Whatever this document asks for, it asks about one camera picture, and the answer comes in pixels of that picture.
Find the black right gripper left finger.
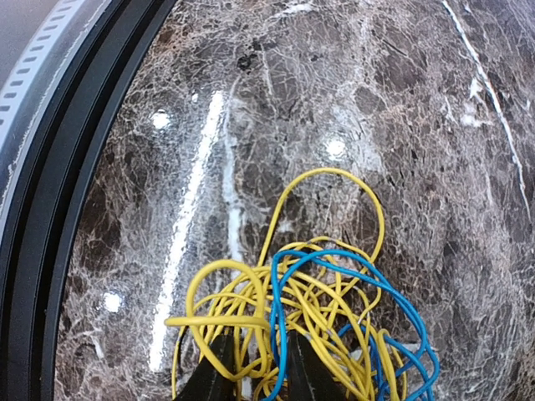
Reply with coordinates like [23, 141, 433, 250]
[173, 333, 237, 401]

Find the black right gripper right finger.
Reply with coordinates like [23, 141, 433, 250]
[288, 331, 345, 401]

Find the blue cable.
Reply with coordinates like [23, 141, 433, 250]
[261, 249, 441, 401]

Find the yellow cable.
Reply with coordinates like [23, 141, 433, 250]
[164, 166, 409, 401]

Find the black front table rail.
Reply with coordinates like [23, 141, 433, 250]
[1, 1, 173, 400]

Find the white slotted cable duct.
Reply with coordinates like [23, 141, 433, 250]
[0, 0, 99, 210]

